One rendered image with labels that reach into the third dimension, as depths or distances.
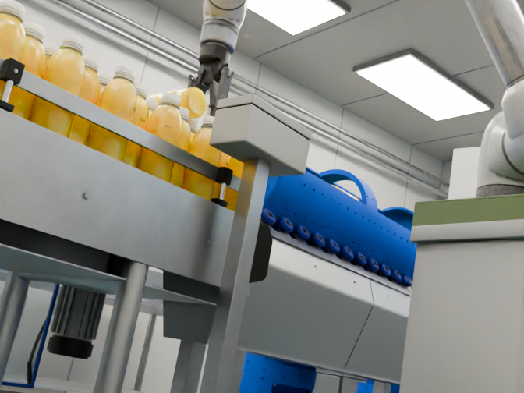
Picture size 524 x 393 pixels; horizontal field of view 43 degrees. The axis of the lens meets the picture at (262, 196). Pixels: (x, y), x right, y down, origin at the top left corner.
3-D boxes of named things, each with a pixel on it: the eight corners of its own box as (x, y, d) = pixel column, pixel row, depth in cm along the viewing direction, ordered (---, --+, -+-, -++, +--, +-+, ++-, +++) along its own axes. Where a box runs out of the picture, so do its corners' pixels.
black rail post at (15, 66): (13, 111, 103) (26, 65, 105) (-5, 104, 101) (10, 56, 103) (6, 113, 105) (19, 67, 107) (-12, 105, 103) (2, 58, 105)
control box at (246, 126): (305, 175, 142) (313, 130, 144) (245, 140, 127) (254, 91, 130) (269, 177, 148) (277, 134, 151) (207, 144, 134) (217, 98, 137)
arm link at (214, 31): (219, 40, 170) (215, 61, 169) (195, 23, 164) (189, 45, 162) (246, 34, 164) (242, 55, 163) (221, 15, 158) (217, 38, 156)
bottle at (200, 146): (181, 197, 137) (199, 114, 141) (175, 203, 143) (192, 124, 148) (214, 206, 138) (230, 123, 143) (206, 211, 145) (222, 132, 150)
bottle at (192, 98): (200, 79, 147) (142, 90, 158) (183, 97, 142) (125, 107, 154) (214, 106, 150) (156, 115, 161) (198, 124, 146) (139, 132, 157)
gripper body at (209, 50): (238, 53, 163) (231, 88, 160) (214, 59, 168) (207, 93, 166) (218, 39, 157) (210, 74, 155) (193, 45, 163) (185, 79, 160)
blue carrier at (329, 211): (427, 294, 228) (443, 214, 233) (269, 223, 165) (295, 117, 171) (357, 282, 247) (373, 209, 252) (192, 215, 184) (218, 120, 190)
